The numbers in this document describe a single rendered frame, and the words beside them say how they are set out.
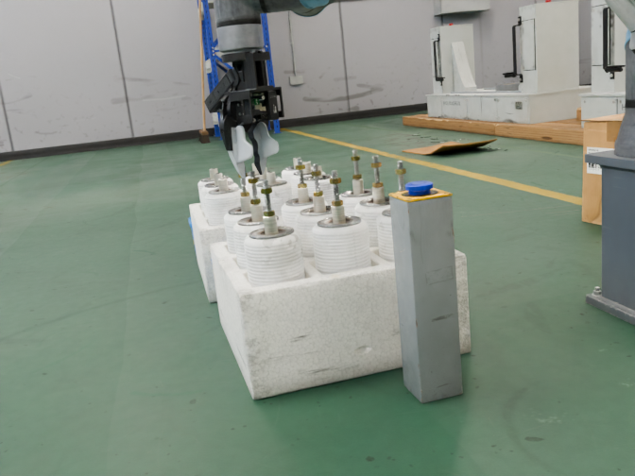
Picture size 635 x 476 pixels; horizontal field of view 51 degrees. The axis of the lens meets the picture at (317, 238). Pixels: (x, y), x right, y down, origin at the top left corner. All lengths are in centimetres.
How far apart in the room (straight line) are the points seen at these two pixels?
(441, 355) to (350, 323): 17
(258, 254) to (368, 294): 19
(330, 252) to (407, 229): 19
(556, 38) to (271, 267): 363
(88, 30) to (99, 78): 48
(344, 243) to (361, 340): 16
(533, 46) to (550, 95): 32
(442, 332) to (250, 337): 30
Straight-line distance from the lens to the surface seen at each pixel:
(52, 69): 744
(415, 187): 96
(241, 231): 118
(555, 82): 452
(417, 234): 95
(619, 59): 387
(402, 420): 100
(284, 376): 110
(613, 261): 137
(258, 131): 120
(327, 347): 110
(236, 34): 115
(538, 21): 446
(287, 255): 107
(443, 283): 99
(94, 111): 739
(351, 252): 109
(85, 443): 109
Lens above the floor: 49
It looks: 13 degrees down
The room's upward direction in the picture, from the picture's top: 6 degrees counter-clockwise
